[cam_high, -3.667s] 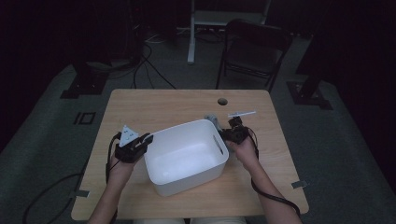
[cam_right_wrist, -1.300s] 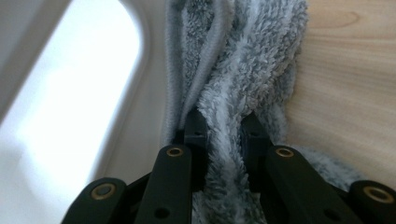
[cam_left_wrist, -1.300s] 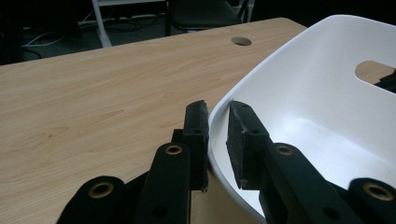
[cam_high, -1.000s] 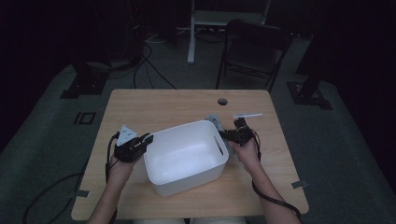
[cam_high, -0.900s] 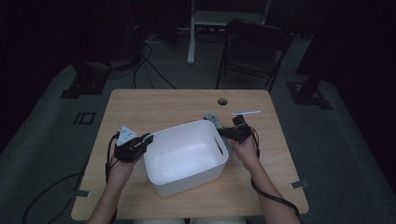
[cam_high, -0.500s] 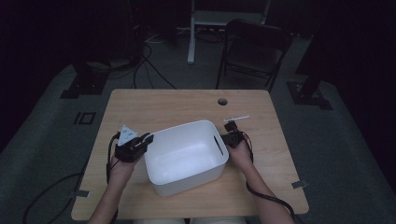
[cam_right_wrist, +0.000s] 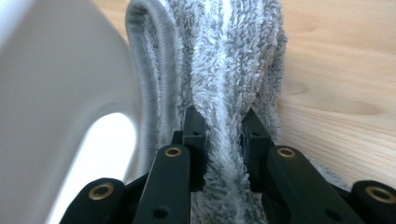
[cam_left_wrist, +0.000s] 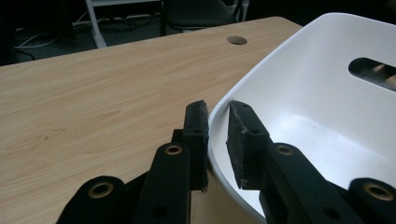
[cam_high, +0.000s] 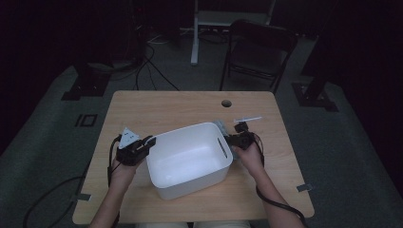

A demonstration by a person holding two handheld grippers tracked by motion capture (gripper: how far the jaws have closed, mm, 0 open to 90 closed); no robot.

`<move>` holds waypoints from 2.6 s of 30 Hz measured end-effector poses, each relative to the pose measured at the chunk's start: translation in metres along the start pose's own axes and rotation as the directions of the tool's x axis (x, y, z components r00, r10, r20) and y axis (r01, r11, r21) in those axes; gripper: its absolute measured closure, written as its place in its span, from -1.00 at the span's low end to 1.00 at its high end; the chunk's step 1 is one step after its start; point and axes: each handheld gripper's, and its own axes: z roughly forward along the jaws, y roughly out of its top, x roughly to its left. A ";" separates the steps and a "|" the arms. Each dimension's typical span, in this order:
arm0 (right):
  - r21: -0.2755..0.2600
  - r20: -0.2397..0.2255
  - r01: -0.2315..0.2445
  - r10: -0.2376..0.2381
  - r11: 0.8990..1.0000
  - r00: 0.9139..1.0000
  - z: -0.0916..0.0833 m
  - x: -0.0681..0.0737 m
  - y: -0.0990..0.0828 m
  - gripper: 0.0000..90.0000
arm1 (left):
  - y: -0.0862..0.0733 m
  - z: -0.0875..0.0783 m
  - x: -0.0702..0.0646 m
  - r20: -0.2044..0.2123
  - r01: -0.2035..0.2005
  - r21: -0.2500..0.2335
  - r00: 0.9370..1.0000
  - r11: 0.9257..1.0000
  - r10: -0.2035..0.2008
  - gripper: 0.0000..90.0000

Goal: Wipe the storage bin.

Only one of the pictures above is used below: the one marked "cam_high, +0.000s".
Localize white plastic bin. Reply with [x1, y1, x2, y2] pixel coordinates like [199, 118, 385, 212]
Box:
[145, 122, 235, 201]

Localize white metal desk frame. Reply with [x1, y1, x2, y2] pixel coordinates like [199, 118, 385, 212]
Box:
[190, 0, 277, 67]

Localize thin black floor cables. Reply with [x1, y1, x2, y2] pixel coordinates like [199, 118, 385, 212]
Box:
[132, 44, 181, 92]

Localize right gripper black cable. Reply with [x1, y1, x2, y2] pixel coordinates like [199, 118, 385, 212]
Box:
[252, 132, 309, 228]

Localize black stand base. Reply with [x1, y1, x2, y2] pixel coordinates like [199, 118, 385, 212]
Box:
[61, 61, 112, 102]
[292, 0, 339, 112]

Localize person's right hand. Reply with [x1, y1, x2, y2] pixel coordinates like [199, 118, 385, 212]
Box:
[234, 142, 266, 179]

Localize person's left hand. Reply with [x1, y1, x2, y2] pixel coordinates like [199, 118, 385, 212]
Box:
[108, 158, 138, 188]

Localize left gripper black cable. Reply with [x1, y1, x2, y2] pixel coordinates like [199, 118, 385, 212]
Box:
[106, 134, 124, 188]

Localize black folding chair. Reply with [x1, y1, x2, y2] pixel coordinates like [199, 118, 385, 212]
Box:
[219, 19, 298, 95]

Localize black floor cable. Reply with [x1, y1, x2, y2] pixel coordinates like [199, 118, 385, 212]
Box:
[23, 176, 86, 228]

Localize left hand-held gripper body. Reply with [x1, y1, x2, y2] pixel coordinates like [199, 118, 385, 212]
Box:
[115, 126, 152, 167]

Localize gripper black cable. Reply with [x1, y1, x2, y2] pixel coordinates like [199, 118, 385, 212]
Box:
[106, 134, 124, 188]
[252, 132, 309, 228]

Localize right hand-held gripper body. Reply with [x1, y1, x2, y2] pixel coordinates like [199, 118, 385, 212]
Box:
[225, 115, 264, 151]

